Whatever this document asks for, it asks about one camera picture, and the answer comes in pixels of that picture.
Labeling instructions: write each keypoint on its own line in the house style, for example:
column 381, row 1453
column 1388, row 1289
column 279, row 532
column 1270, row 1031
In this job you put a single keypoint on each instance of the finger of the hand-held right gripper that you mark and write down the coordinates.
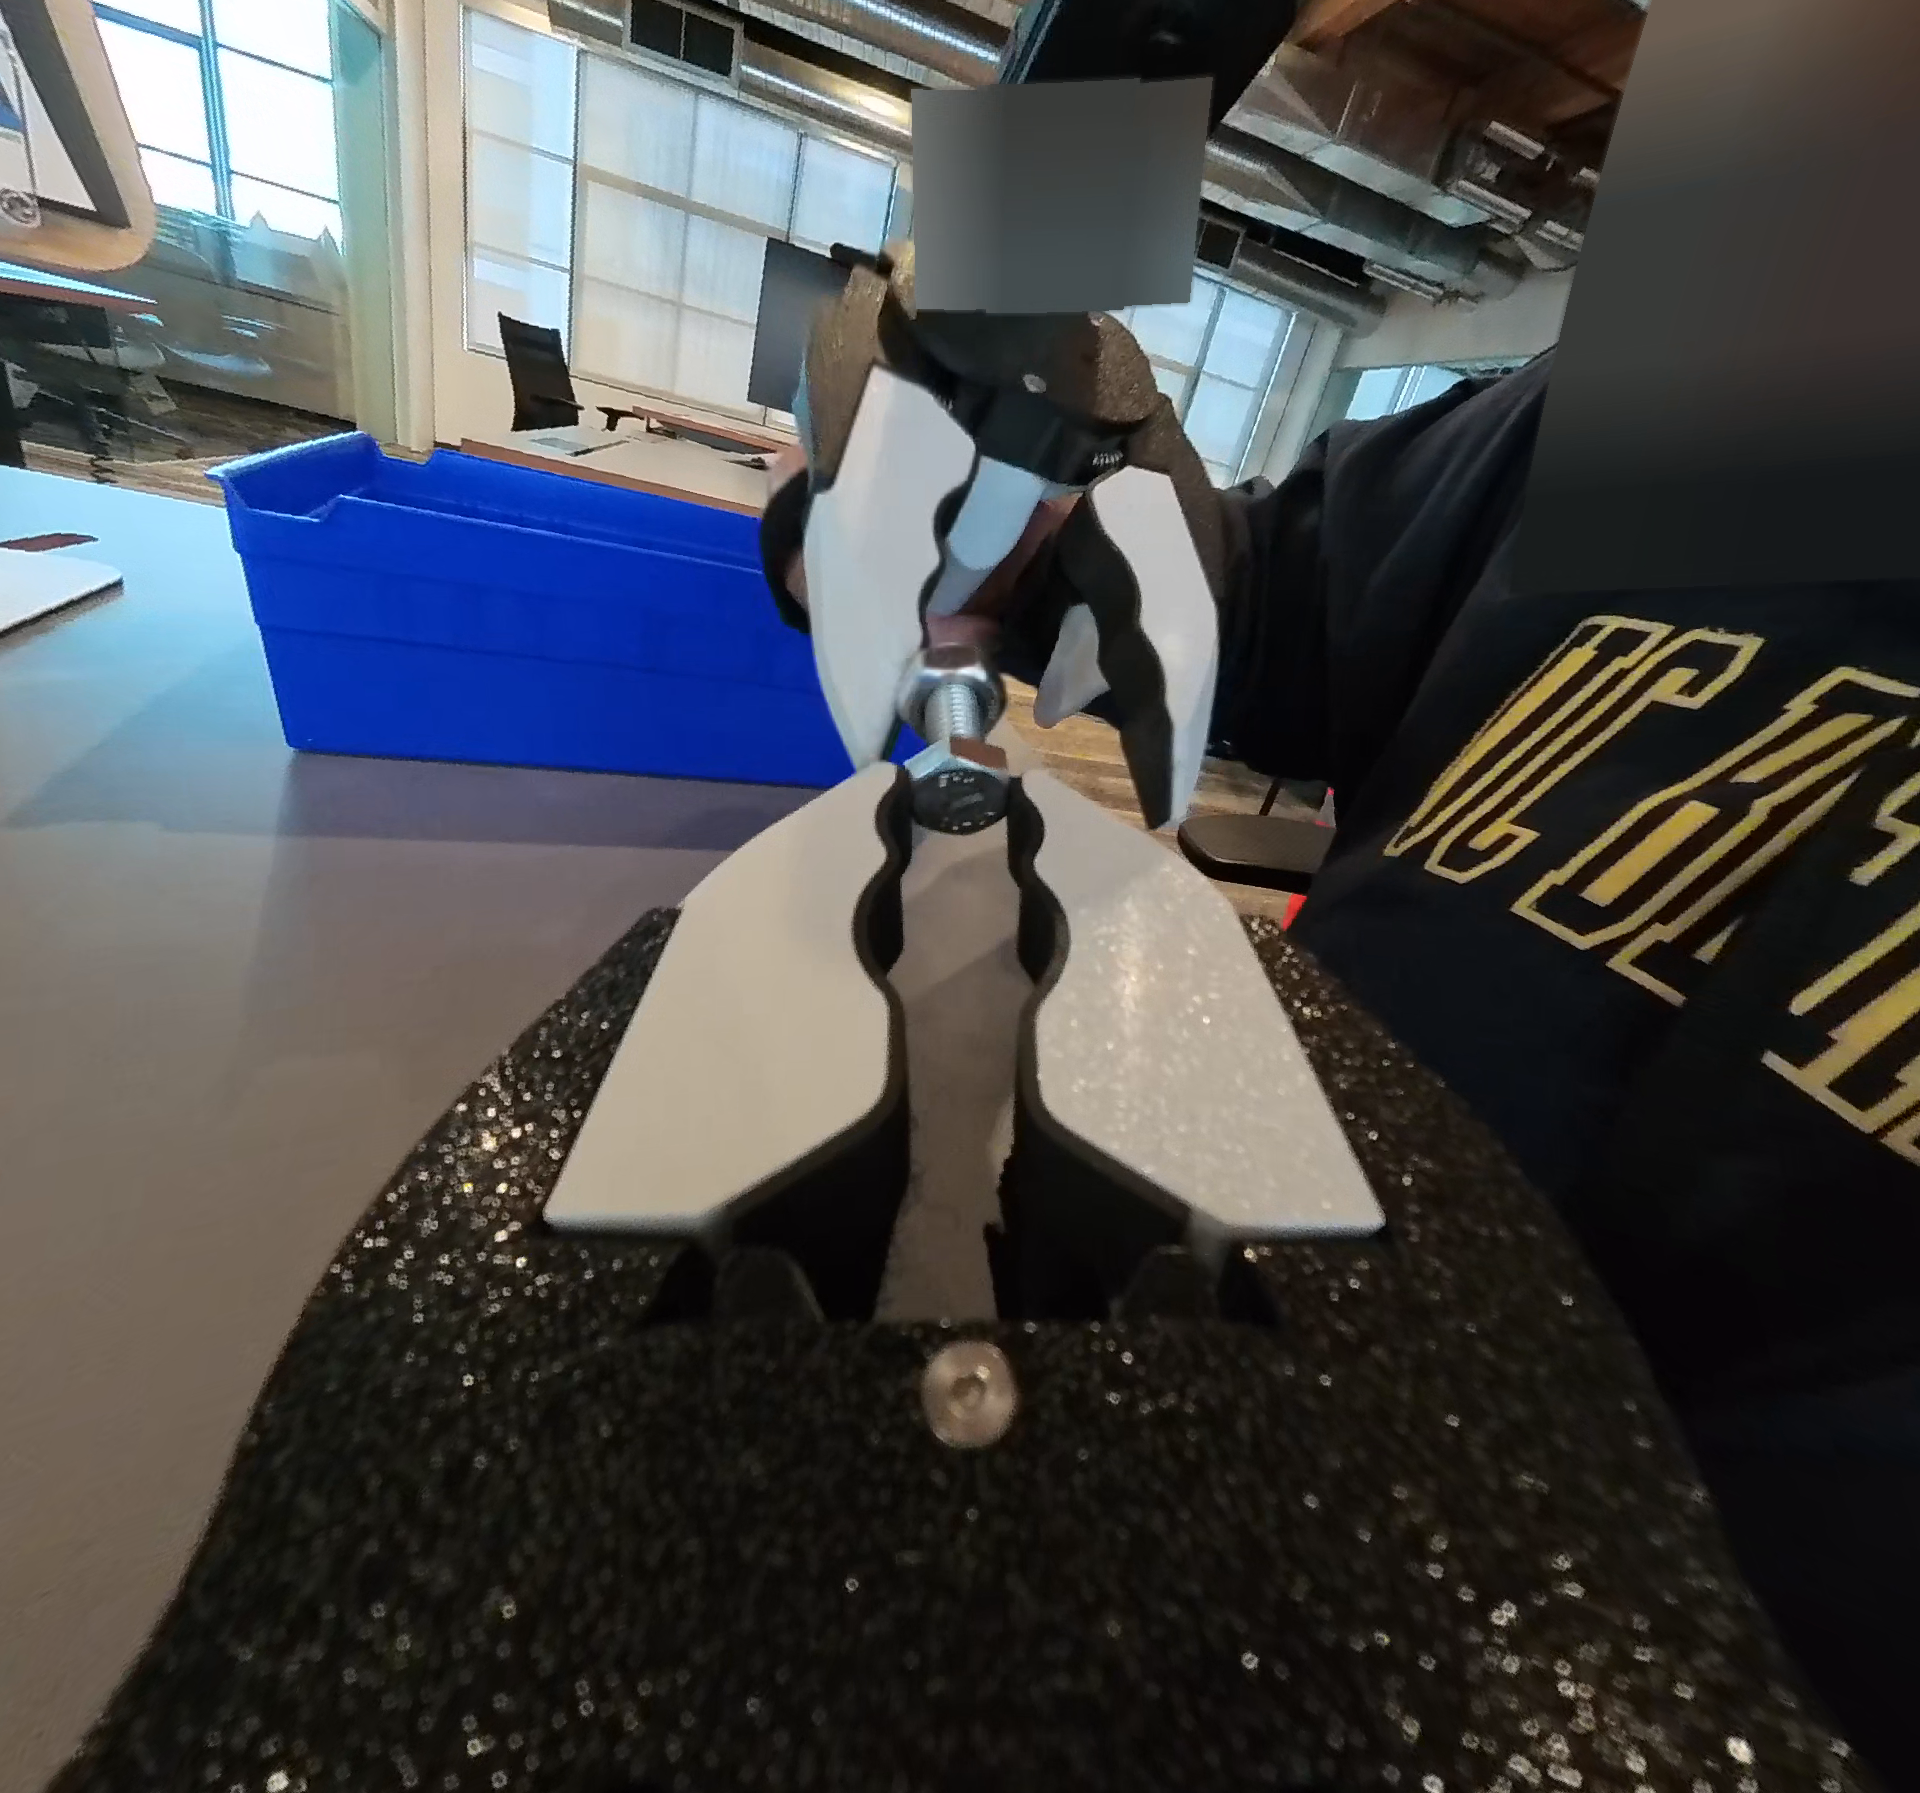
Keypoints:
column 877, row 548
column 1178, row 623

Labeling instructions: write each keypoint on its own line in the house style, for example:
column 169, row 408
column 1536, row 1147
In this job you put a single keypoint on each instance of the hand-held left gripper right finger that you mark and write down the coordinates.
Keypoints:
column 1185, row 1044

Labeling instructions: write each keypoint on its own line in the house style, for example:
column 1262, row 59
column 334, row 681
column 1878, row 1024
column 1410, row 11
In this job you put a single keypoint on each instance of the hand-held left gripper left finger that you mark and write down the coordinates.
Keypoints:
column 720, row 1044

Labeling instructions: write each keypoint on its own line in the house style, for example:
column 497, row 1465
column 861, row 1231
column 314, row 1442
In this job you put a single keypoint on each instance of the steel hex nut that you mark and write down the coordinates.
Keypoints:
column 930, row 695

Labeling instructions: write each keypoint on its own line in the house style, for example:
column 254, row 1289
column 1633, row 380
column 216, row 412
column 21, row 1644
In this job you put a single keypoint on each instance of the steel hex bolt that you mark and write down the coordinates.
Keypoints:
column 967, row 796

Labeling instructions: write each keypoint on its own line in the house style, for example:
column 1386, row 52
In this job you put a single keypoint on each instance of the blue plastic bin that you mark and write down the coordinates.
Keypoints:
column 525, row 623

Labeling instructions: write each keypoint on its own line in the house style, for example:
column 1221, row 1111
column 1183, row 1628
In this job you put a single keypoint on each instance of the person's right forearm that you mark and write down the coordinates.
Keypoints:
column 1380, row 578

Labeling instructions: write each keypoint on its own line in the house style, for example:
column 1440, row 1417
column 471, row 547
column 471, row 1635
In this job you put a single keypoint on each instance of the person's right hand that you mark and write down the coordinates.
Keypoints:
column 1035, row 578

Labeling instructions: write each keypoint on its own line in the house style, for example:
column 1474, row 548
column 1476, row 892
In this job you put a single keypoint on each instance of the pale office desk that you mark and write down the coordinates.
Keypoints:
column 660, row 465

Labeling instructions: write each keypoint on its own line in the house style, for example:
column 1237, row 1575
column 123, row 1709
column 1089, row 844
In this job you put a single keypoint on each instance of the black monitor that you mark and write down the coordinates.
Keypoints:
column 781, row 323

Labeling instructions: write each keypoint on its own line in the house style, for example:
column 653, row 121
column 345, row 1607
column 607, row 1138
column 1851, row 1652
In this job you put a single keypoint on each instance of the black office chair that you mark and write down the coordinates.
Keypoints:
column 532, row 368

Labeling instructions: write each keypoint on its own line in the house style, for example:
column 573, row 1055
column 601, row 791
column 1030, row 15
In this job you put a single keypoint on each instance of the navy sweatshirt gold print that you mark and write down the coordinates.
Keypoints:
column 1651, row 1147

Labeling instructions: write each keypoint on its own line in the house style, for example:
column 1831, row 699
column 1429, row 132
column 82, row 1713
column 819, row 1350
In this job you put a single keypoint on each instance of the wooden framed acrylic sign stand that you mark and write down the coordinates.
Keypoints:
column 45, row 97

